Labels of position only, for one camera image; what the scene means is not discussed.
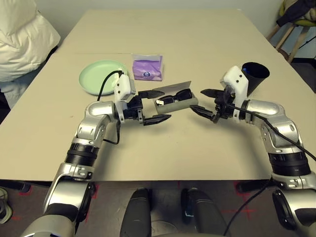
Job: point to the grey glasses case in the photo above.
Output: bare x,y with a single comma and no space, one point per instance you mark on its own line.
177,105

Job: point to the mint green plate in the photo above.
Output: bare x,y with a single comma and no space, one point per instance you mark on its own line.
96,76

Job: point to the grey bystander shoe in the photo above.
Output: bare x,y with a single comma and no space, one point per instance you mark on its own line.
5,209

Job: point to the black table foot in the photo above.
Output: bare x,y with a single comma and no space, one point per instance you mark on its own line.
23,186

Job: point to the dark grey robot right leg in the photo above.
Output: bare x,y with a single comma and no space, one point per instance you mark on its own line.
207,212

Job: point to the black plastic cup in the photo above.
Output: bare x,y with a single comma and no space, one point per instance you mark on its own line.
258,79

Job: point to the beige garment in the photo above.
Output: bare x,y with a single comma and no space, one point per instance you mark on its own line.
309,15

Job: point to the black jacket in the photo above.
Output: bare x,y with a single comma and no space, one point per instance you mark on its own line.
296,12

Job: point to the dark grey robot leg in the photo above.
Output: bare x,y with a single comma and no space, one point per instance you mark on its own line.
207,212
135,212

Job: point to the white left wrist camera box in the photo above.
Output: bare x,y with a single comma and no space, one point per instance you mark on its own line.
124,86

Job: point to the purple tissue pack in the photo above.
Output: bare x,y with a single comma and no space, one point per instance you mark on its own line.
148,66

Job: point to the yellow stool with wooden legs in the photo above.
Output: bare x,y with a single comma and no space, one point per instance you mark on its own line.
284,39

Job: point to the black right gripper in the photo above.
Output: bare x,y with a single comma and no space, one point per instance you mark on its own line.
225,103

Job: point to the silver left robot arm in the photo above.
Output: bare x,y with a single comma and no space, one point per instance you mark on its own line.
91,126

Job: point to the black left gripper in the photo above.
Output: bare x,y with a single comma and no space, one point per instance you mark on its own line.
133,108

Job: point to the black tripod stand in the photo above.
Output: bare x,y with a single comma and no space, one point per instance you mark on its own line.
308,42

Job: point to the dark grey robot left leg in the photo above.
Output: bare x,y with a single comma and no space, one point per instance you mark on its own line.
135,212

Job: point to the black sunglasses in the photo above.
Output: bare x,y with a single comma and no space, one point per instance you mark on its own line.
181,95

